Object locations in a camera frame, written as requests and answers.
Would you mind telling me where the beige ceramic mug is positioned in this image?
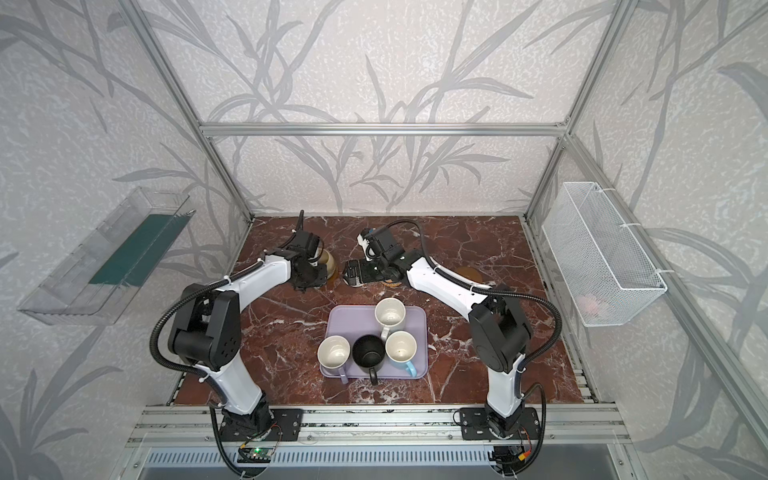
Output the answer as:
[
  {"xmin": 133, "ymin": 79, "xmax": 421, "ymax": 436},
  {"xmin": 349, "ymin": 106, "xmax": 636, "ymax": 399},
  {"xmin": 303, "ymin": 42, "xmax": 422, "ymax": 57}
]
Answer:
[{"xmin": 318, "ymin": 249, "xmax": 337, "ymax": 277}]

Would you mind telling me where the amber glass round coaster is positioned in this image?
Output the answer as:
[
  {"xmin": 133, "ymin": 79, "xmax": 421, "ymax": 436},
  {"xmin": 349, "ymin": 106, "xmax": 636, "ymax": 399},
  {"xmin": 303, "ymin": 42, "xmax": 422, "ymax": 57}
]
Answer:
[{"xmin": 323, "ymin": 274, "xmax": 338, "ymax": 288}]

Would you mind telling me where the white speckled mug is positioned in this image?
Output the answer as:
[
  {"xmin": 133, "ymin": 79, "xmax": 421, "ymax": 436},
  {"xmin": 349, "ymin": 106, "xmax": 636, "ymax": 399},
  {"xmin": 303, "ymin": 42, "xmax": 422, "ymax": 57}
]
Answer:
[{"xmin": 374, "ymin": 298, "xmax": 407, "ymax": 341}]

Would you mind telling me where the cork flower coaster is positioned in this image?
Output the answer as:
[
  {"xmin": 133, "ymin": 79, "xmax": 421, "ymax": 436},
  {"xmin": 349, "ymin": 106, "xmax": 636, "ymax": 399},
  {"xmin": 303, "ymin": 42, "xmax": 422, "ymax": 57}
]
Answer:
[{"xmin": 454, "ymin": 267, "xmax": 487, "ymax": 285}]

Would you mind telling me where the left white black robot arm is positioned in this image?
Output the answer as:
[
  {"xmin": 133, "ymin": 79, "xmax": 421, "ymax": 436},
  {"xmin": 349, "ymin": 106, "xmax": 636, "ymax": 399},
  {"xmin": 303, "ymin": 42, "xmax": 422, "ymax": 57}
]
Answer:
[{"xmin": 149, "ymin": 227, "xmax": 328, "ymax": 436}]

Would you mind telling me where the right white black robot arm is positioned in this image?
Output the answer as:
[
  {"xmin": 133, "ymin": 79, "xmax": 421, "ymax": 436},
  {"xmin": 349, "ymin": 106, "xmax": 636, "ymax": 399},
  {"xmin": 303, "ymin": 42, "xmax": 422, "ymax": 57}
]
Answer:
[{"xmin": 342, "ymin": 219, "xmax": 563, "ymax": 439}]

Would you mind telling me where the lilac plastic tray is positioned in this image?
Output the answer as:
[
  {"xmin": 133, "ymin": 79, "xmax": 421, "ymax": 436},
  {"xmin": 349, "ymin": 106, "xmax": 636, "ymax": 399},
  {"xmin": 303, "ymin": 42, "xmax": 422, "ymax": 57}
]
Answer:
[{"xmin": 317, "ymin": 305, "xmax": 428, "ymax": 384}]

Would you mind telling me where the black mug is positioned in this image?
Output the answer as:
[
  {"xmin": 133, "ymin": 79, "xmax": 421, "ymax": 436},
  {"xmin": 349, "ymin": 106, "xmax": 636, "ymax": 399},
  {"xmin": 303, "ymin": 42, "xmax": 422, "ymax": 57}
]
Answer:
[{"xmin": 352, "ymin": 334, "xmax": 386, "ymax": 386}]

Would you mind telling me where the pink object in basket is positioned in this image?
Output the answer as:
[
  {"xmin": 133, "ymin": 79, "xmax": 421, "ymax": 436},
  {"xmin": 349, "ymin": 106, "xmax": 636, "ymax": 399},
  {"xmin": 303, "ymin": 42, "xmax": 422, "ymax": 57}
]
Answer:
[{"xmin": 576, "ymin": 294, "xmax": 604, "ymax": 319}]

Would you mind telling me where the small green-lit circuit board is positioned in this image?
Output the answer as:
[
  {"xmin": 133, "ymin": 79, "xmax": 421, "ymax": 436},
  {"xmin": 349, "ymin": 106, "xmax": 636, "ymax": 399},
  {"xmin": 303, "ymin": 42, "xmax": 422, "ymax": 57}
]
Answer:
[{"xmin": 237, "ymin": 446, "xmax": 274, "ymax": 464}]

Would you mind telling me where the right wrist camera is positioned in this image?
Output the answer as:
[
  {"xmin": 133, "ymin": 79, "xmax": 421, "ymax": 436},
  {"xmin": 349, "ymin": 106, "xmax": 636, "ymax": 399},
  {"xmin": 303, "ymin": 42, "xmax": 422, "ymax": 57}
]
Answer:
[{"xmin": 357, "ymin": 228, "xmax": 376, "ymax": 261}]

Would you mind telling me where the left black corrugated cable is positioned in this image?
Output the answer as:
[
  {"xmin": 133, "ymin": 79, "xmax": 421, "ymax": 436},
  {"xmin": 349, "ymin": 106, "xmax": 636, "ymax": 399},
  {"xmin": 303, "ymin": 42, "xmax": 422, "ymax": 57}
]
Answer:
[{"xmin": 148, "ymin": 209, "xmax": 307, "ymax": 475}]

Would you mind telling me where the black corrugated cable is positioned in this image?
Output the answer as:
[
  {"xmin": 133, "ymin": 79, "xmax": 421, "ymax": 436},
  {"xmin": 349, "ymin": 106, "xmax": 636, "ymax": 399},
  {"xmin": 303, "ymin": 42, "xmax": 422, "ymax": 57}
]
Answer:
[
  {"xmin": 148, "ymin": 209, "xmax": 307, "ymax": 475},
  {"xmin": 383, "ymin": 219, "xmax": 564, "ymax": 475}
]

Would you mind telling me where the white mug blue handle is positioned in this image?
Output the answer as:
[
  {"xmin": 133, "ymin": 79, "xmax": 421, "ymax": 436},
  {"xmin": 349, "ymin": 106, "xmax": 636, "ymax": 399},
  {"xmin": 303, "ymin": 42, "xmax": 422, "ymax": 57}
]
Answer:
[{"xmin": 385, "ymin": 331, "xmax": 418, "ymax": 378}]

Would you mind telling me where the white mug lilac handle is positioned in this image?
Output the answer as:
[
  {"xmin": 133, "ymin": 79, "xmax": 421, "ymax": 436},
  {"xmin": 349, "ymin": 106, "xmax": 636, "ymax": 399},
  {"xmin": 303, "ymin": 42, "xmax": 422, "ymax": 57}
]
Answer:
[{"xmin": 317, "ymin": 335, "xmax": 351, "ymax": 385}]

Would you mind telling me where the right black corrugated cable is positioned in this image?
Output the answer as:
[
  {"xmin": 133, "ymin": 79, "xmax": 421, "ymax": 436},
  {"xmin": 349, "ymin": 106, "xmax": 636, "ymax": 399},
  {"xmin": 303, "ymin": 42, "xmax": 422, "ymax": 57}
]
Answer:
[{"xmin": 383, "ymin": 219, "xmax": 564, "ymax": 475}]

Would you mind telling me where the aluminium front rail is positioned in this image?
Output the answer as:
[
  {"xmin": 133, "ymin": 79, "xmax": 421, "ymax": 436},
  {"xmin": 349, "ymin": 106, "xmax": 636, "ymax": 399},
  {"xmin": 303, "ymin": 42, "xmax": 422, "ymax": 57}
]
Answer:
[{"xmin": 126, "ymin": 404, "xmax": 631, "ymax": 448}]

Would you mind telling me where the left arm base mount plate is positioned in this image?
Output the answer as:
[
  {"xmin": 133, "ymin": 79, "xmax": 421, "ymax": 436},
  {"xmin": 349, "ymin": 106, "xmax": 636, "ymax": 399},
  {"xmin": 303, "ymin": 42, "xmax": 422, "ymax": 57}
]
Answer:
[{"xmin": 218, "ymin": 408, "xmax": 304, "ymax": 442}]

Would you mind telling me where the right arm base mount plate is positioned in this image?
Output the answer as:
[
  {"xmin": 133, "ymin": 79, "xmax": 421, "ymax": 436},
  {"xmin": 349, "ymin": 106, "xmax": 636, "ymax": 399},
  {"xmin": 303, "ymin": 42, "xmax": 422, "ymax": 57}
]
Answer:
[{"xmin": 456, "ymin": 405, "xmax": 545, "ymax": 441}]

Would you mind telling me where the clear plastic wall bin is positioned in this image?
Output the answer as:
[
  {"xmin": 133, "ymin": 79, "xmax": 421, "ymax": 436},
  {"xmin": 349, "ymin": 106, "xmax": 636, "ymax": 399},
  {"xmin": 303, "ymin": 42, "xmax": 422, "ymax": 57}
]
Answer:
[{"xmin": 18, "ymin": 187, "xmax": 195, "ymax": 326}]

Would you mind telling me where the white wire mesh basket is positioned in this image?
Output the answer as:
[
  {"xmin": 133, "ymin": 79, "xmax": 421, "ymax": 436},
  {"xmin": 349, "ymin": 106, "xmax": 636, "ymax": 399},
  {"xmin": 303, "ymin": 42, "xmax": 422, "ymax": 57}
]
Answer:
[{"xmin": 542, "ymin": 182, "xmax": 668, "ymax": 327}]

